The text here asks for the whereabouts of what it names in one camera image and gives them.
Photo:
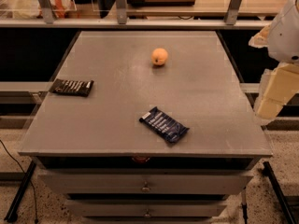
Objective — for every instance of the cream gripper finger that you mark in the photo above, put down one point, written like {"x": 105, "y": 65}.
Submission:
{"x": 260, "y": 40}
{"x": 276, "y": 89}

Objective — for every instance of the orange fruit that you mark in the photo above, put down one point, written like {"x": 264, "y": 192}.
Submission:
{"x": 159, "y": 56}

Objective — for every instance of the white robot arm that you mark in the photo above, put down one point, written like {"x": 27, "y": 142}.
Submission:
{"x": 281, "y": 38}

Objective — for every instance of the dark brown rxbar chocolate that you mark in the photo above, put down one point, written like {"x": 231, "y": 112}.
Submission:
{"x": 71, "y": 87}

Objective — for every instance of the top drawer with knob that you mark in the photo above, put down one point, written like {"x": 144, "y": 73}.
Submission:
{"x": 214, "y": 184}

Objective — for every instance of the drawer with knob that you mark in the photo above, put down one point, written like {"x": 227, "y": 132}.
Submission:
{"x": 145, "y": 208}
{"x": 214, "y": 184}

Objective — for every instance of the dark blue snack bar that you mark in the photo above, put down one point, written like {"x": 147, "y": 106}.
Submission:
{"x": 165, "y": 126}

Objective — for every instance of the grey drawer cabinet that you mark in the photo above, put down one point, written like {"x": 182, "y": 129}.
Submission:
{"x": 100, "y": 134}

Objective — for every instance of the red round sticker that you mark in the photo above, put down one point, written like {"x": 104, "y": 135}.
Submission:
{"x": 139, "y": 159}

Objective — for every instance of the lower drawer with knob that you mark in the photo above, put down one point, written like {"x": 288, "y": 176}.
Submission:
{"x": 145, "y": 208}

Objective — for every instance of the white orange plastic bag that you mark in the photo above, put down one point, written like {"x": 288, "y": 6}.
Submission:
{"x": 30, "y": 9}

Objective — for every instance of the metal rail frame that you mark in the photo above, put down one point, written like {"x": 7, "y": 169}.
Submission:
{"x": 114, "y": 14}

